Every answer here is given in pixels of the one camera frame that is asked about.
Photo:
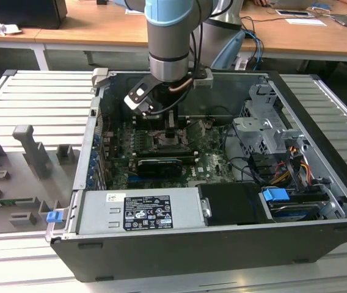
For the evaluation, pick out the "wooden desk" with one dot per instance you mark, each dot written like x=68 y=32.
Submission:
x=298 y=39
x=85 y=27

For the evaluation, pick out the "grey laptop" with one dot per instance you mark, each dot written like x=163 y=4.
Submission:
x=289 y=3

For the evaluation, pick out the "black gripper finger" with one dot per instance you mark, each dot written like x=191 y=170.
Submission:
x=173 y=122

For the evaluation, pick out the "small black object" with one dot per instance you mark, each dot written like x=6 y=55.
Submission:
x=102 y=2

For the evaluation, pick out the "black graphics card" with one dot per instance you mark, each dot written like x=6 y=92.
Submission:
x=161 y=168

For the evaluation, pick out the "pale blue teach pendant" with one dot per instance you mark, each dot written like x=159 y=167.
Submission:
x=228 y=52

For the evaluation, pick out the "hard disk in blue carrier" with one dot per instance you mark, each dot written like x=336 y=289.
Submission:
x=274 y=195

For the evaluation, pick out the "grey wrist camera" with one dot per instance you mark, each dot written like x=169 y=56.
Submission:
x=204 y=81

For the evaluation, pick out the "green RAM stick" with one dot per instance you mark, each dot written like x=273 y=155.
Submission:
x=5 y=202

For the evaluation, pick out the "white rimmed wrist camera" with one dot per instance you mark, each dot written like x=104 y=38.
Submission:
x=132 y=102

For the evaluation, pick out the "black open PC case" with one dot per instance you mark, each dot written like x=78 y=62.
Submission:
x=192 y=259

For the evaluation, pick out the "black RAM slot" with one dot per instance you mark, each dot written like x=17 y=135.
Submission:
x=149 y=122
x=185 y=150
x=149 y=126
x=188 y=158

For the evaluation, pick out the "blue plastic case latch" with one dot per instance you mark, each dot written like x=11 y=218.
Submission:
x=53 y=217

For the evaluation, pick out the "white printed paper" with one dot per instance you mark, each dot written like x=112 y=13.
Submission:
x=133 y=11

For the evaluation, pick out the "silver topped CPU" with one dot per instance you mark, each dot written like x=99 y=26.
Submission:
x=162 y=139

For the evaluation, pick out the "white framed tablet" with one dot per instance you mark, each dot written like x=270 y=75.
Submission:
x=292 y=13

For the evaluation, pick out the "small white plug box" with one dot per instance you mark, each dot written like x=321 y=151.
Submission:
x=241 y=64

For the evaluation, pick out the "black plastic shroud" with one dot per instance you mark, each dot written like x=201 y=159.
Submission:
x=231 y=203

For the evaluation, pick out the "black computer box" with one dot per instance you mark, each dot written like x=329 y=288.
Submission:
x=24 y=12

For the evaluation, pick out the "crumpled white paper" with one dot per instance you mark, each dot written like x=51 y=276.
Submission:
x=2 y=28

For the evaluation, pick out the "grey case corner latch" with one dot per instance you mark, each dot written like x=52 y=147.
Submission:
x=100 y=76

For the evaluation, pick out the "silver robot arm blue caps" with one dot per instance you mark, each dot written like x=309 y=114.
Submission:
x=169 y=39

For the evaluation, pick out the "CPU socket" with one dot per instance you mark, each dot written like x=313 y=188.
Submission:
x=155 y=148

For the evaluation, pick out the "perforated metal drive cage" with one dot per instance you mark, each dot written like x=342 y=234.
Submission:
x=253 y=128

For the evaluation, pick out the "silver power supply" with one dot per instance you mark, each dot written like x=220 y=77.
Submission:
x=100 y=213

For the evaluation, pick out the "white paper sheet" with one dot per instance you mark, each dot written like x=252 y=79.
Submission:
x=305 y=22

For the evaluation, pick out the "grey parts rack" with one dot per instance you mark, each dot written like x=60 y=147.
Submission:
x=11 y=180

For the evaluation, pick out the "green motherboard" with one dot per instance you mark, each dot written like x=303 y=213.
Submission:
x=210 y=164

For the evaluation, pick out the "small blue object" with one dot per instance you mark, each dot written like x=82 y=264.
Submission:
x=316 y=6

